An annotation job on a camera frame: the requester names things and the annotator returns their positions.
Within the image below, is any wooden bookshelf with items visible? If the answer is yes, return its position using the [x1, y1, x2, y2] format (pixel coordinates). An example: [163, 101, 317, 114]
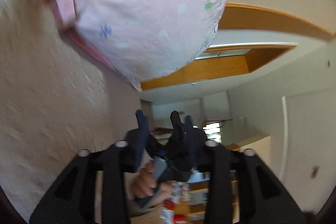
[129, 170, 240, 224]

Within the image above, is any lavender bed sheet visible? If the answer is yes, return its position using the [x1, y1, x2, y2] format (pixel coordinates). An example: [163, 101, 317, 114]
[1, 0, 140, 220]

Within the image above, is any person's right hand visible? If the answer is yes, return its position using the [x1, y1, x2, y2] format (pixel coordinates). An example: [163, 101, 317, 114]
[130, 162, 173, 206]

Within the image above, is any wooden window frame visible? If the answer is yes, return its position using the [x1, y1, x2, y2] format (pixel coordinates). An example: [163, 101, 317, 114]
[141, 3, 335, 90]

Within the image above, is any pink floral pillow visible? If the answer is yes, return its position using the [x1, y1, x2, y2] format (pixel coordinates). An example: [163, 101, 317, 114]
[47, 0, 226, 90]

